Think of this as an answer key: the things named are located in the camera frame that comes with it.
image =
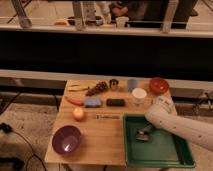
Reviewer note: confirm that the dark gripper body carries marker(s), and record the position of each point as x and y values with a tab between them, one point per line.
147	129

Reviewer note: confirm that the small dark brush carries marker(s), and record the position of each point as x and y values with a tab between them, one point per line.
142	136

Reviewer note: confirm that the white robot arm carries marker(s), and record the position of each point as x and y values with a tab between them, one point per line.
197	132

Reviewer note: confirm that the green plastic tray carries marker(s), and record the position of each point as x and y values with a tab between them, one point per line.
162	150

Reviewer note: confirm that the white cup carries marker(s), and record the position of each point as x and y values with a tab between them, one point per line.
138	95

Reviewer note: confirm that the red bowl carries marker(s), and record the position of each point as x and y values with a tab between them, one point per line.
158	85

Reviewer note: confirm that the black rectangular block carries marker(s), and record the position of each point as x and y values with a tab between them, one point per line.
115	102

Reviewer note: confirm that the blue translucent cup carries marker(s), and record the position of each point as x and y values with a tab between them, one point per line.
131	84

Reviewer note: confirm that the small metal cup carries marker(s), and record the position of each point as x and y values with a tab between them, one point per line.
113	84

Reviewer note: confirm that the dark grape bunch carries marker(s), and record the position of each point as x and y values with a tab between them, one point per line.
97	89

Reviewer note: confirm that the blue sponge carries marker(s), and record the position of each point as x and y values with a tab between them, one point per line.
92	102

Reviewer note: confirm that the orange carrot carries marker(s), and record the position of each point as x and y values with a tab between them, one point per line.
74	101

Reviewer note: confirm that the purple bowl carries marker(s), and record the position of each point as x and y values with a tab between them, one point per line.
66	140

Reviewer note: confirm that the yellow banana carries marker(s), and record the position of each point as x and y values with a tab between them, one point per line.
77	87

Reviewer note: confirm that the person in background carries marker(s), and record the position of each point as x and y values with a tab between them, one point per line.
142	13

